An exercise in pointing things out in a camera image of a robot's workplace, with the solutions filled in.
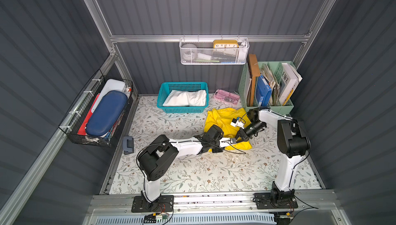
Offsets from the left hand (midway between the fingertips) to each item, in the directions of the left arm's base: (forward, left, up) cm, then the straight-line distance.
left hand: (226, 142), depth 89 cm
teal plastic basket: (+44, +41, +2) cm, 60 cm away
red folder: (-7, +66, +25) cm, 70 cm away
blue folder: (+30, -26, +12) cm, 41 cm away
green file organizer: (+31, -29, +17) cm, 46 cm away
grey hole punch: (0, +59, -3) cm, 59 cm away
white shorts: (+31, +22, +5) cm, 38 cm away
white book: (+32, -41, +21) cm, 56 cm away
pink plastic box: (+42, -6, -5) cm, 43 cm away
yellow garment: (+10, -3, +7) cm, 13 cm away
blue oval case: (0, +57, +28) cm, 63 cm away
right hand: (0, -7, 0) cm, 7 cm away
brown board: (+30, -16, +28) cm, 44 cm away
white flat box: (+17, +61, +30) cm, 70 cm away
